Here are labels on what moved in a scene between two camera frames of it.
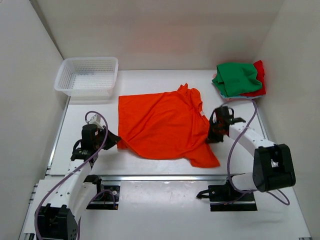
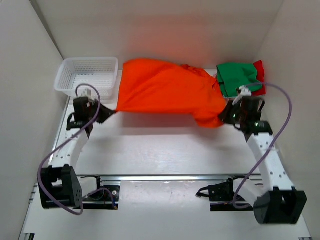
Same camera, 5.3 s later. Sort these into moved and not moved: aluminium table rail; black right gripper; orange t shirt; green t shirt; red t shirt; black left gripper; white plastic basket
Moved: black right gripper; black left gripper; orange t shirt
Not moved: white plastic basket; green t shirt; aluminium table rail; red t shirt
